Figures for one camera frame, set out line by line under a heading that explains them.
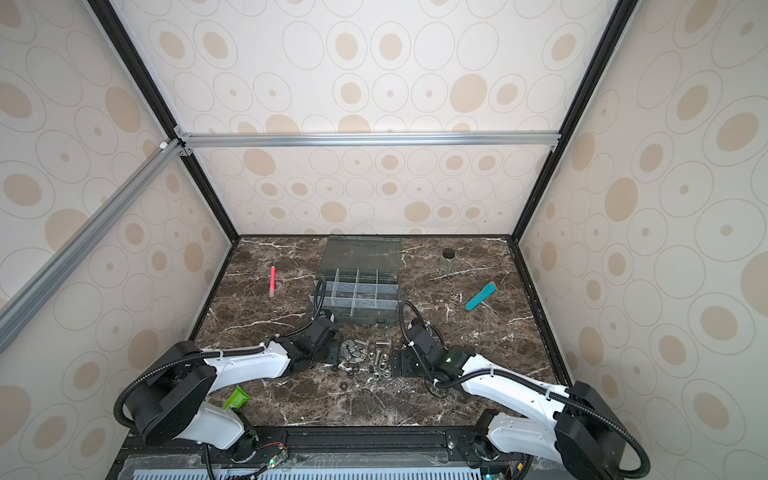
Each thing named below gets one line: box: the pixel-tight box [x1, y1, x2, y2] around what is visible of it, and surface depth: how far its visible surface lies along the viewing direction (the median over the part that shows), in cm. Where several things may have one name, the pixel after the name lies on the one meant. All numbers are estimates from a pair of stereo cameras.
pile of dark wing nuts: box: [338, 339, 369, 373], surface depth 89 cm
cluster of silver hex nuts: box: [368, 350, 392, 381], surface depth 89 cm
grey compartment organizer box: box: [309, 235, 401, 325], surface depth 111 cm
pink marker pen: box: [269, 266, 277, 298], surface depth 108 cm
